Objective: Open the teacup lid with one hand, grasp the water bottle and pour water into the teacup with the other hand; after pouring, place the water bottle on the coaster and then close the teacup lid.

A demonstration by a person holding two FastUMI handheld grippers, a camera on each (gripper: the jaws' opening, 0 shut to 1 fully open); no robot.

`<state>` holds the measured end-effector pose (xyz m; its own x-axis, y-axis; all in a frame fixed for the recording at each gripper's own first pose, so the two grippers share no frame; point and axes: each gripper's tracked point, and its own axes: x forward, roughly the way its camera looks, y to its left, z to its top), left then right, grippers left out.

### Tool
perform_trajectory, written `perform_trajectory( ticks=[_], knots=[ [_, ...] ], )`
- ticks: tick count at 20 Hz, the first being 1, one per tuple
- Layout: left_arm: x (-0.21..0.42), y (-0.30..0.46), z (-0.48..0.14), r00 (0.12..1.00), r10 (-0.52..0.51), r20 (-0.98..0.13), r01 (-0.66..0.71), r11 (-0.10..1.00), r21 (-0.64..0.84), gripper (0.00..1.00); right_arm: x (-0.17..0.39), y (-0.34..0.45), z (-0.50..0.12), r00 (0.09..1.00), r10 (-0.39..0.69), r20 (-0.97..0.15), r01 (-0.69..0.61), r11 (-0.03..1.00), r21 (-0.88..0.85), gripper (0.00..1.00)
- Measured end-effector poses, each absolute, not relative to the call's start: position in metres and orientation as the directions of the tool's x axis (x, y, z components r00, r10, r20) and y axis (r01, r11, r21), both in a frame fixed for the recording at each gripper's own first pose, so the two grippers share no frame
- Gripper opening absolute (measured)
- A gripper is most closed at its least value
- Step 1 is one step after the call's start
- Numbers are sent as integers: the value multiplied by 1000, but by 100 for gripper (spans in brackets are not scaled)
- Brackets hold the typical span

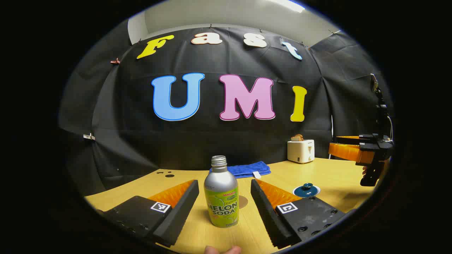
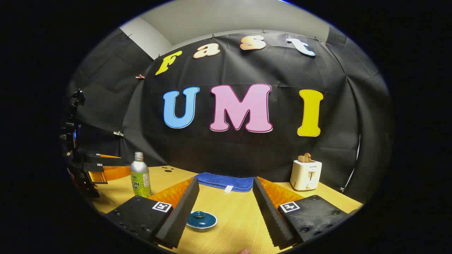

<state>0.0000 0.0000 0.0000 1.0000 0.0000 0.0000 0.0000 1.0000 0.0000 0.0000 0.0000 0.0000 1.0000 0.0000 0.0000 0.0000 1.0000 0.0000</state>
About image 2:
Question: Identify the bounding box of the teal teacup white inside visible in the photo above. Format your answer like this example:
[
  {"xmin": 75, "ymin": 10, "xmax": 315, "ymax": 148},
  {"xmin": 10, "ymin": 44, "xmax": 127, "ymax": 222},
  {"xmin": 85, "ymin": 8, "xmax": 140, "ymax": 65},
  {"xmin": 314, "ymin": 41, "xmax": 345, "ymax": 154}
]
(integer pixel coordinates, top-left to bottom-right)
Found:
[{"xmin": 186, "ymin": 211, "xmax": 218, "ymax": 232}]

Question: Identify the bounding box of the blue folded towel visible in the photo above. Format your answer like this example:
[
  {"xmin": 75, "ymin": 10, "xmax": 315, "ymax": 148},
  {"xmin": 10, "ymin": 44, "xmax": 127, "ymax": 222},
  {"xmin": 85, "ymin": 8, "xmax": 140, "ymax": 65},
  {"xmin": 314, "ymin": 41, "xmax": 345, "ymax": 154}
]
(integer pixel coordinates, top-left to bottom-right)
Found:
[{"xmin": 194, "ymin": 172, "xmax": 255, "ymax": 193}]

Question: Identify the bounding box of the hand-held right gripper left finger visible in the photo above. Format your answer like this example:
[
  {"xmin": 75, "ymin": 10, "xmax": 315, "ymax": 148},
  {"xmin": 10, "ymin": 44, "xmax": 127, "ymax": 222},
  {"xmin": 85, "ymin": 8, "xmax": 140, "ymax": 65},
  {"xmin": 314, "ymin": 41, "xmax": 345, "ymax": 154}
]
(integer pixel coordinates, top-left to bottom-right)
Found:
[{"xmin": 106, "ymin": 176, "xmax": 200, "ymax": 249}]

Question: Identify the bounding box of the white toaster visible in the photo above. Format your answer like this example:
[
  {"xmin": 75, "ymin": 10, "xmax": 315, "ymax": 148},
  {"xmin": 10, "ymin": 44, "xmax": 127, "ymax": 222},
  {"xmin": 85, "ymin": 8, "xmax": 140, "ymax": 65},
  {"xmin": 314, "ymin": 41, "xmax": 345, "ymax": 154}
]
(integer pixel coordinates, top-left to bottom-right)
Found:
[{"xmin": 290, "ymin": 159, "xmax": 322, "ymax": 191}]

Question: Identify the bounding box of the black backdrop cloth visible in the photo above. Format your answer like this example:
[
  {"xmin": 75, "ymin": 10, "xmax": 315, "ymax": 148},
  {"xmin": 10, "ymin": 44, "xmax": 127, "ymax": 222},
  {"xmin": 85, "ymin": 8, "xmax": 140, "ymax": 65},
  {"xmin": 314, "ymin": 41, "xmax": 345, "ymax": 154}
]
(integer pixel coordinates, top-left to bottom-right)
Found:
[{"xmin": 65, "ymin": 28, "xmax": 392, "ymax": 205}]

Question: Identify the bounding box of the teal teacup lid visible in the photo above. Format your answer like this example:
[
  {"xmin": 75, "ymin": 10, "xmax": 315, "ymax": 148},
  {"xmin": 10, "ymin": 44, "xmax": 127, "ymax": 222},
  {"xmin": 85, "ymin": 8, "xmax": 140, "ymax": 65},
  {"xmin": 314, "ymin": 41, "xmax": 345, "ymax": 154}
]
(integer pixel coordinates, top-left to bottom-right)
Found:
[{"xmin": 187, "ymin": 211, "xmax": 217, "ymax": 228}]

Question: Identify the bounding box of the white cable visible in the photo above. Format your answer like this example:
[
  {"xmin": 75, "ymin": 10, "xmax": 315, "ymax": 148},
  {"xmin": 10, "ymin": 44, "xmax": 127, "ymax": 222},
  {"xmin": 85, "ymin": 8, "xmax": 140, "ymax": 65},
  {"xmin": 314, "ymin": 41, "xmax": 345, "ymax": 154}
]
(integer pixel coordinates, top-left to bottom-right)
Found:
[{"xmin": 341, "ymin": 134, "xmax": 361, "ymax": 193}]

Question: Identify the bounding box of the silver green water bottle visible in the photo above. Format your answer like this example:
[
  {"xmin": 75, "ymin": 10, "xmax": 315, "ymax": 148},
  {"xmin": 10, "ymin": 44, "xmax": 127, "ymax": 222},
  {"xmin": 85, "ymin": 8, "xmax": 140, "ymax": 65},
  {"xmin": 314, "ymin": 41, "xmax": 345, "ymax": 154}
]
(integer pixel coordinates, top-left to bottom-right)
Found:
[{"xmin": 130, "ymin": 152, "xmax": 152, "ymax": 198}]

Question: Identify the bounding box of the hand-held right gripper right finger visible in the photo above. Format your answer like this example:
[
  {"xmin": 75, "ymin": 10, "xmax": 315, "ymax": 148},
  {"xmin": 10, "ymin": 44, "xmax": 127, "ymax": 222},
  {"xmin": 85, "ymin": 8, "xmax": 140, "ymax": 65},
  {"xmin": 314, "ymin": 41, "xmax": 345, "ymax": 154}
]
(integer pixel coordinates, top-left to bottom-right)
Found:
[{"xmin": 252, "ymin": 176, "xmax": 361, "ymax": 249}]

